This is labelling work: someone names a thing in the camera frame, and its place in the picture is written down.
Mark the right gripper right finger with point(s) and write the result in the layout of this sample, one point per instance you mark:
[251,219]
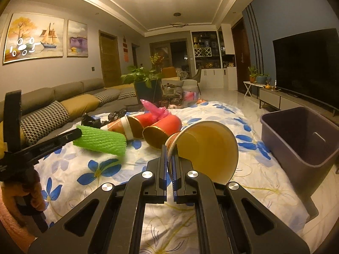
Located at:
[229,219]

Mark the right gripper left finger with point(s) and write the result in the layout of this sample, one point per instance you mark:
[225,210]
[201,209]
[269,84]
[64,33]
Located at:
[110,219]

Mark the orange paper cup yellow inside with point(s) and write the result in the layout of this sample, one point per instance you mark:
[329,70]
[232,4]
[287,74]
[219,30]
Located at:
[210,146]

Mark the green foam fruit net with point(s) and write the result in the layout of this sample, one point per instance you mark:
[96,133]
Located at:
[101,141]

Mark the orange white paper cup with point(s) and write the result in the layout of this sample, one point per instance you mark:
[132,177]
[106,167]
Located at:
[132,126]

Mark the red paper cup gold inside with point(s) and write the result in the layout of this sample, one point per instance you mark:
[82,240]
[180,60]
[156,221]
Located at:
[157,134]

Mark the pink plastic bag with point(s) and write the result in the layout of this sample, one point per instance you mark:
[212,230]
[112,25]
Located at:
[157,113]

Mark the black plastic bag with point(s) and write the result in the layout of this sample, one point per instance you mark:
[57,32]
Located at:
[98,122]

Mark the dark grey trash bin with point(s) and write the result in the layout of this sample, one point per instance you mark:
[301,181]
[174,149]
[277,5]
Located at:
[304,143]

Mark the left hand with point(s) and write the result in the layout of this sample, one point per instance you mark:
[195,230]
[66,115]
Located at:
[12,219]

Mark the houndstooth cushion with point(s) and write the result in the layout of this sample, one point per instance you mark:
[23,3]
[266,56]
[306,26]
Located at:
[42,122]
[107,96]

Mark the grey sectional sofa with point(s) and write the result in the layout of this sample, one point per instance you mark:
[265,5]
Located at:
[38,99]

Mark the floral white blue tablecloth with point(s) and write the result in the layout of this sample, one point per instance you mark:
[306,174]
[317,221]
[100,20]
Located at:
[71,174]

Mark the yellow cushion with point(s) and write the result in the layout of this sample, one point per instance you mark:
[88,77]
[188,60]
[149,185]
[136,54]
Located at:
[79,105]

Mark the sailboat painting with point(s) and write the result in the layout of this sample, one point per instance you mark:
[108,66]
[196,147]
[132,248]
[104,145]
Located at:
[32,35]

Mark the grey tv cabinet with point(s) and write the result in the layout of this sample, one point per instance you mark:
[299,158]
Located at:
[282,101]

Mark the small white side table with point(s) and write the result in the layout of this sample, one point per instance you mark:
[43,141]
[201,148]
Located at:
[252,88]

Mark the purple abstract painting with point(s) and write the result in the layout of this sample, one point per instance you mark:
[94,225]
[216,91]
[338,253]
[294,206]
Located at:
[77,38]

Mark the potted green plant dark pot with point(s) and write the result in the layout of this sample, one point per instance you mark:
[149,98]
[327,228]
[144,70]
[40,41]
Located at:
[147,83]

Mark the potted plant blue pot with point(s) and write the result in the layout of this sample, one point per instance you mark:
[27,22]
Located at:
[262,78]

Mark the potted plant orange pot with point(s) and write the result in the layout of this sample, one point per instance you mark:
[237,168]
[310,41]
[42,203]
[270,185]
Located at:
[253,71]

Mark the orange chair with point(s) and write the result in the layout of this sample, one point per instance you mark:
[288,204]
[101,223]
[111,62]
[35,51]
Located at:
[169,72]

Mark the white display cabinet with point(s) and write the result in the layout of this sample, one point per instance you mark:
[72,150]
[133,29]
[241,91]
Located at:
[214,57]

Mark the large black television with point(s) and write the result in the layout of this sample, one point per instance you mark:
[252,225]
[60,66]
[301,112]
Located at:
[307,65]

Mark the dark wooden door right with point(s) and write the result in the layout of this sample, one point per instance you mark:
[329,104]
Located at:
[242,54]

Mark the wooden door left wall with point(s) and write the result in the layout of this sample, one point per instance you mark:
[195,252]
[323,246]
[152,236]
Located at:
[110,63]

